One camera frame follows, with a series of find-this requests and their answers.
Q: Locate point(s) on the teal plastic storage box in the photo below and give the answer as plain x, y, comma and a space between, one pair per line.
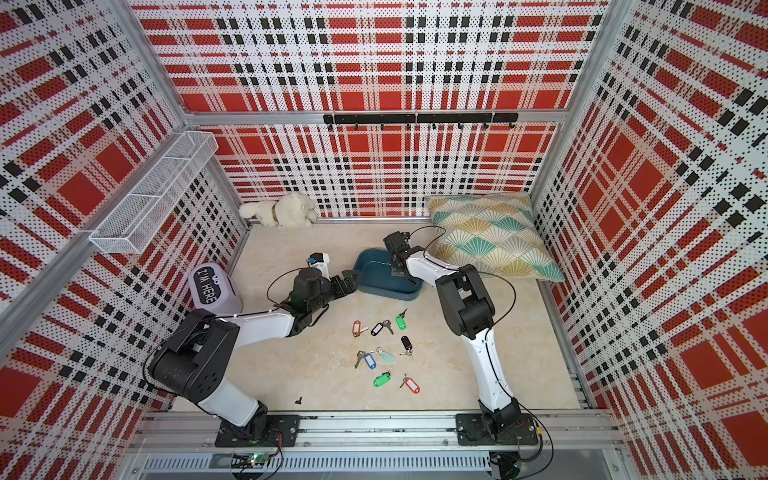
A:
376, 278

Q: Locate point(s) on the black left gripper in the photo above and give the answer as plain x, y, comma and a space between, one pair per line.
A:
350, 286

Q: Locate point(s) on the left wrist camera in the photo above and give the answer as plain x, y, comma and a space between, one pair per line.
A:
321, 262

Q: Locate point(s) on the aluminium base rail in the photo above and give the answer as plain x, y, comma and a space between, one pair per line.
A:
554, 444

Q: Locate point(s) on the light mint key tag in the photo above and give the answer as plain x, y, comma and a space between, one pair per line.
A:
385, 356

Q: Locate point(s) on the white plush toy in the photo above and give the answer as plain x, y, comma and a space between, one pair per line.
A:
293, 210

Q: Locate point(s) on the red key tag with key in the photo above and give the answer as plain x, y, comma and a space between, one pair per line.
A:
410, 384

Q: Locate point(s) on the green key tag with key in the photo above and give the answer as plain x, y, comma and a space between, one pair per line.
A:
400, 320

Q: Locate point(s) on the small circuit board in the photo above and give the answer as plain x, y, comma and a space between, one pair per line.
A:
246, 461

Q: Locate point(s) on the black wall hook rail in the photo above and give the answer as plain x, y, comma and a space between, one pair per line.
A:
357, 120

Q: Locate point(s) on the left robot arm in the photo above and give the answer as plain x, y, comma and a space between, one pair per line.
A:
193, 361

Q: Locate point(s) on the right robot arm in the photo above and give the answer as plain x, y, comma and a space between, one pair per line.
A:
469, 312

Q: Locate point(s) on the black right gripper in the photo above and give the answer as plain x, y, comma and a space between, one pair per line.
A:
394, 268

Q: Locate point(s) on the white wire wall basket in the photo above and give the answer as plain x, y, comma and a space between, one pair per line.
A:
133, 223

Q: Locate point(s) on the blue key tag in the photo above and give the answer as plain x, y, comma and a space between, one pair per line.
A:
365, 358

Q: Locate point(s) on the black tag with white label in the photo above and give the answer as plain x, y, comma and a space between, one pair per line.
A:
382, 326

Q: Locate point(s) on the fan pattern cushion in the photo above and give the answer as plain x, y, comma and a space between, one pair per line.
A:
496, 233

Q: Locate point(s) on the black key tag with key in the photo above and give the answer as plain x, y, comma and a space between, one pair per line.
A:
407, 345

